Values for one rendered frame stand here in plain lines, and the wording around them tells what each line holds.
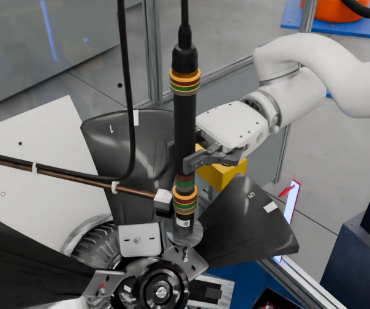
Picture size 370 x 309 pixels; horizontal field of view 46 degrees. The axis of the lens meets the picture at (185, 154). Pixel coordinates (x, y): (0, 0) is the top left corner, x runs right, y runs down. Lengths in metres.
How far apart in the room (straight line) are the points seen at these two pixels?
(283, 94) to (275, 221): 0.34
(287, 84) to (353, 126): 2.55
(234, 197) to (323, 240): 1.56
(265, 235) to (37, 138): 0.56
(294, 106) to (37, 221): 0.61
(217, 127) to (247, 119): 0.05
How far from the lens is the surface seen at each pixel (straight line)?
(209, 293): 1.09
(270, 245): 1.00
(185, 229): 0.83
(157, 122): 0.88
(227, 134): 0.72
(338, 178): 2.90
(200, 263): 0.94
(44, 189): 1.05
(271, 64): 0.80
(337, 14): 4.59
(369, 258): 1.40
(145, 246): 0.88
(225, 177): 1.28
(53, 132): 1.06
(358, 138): 3.25
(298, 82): 0.83
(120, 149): 0.89
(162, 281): 0.86
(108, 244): 0.97
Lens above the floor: 1.96
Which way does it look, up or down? 43 degrees down
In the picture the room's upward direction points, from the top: straight up
